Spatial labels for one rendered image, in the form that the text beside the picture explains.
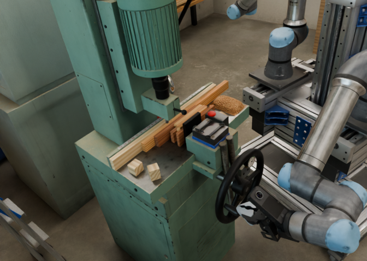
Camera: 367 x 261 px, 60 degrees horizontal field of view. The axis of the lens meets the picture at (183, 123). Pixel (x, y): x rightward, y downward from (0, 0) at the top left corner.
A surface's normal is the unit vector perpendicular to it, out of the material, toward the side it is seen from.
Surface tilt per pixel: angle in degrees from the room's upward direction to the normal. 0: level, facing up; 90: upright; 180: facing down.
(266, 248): 0
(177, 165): 0
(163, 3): 90
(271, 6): 90
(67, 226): 0
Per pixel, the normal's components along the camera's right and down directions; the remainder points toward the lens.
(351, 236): 0.57, -0.05
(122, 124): 0.75, 0.34
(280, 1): -0.65, 0.51
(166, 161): -0.10, -0.79
